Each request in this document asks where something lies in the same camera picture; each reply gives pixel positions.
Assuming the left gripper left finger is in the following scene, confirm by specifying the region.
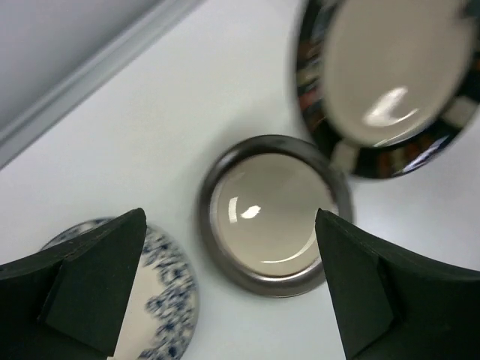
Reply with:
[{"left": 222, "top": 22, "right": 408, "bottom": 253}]
[{"left": 1, "top": 208, "right": 146, "bottom": 359}]

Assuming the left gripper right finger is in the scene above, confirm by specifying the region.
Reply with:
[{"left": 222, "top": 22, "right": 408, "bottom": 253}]
[{"left": 315, "top": 210, "right": 479, "bottom": 359}]

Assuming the striped dark rim plate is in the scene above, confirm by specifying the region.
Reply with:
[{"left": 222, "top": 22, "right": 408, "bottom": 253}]
[{"left": 295, "top": 1, "right": 479, "bottom": 179}]

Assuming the blue floral plate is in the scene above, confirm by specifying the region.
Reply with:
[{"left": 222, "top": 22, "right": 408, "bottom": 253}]
[{"left": 39, "top": 217, "right": 202, "bottom": 360}]

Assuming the silver rim plate on table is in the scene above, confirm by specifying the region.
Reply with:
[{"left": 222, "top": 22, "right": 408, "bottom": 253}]
[{"left": 197, "top": 135, "right": 355, "bottom": 298}]

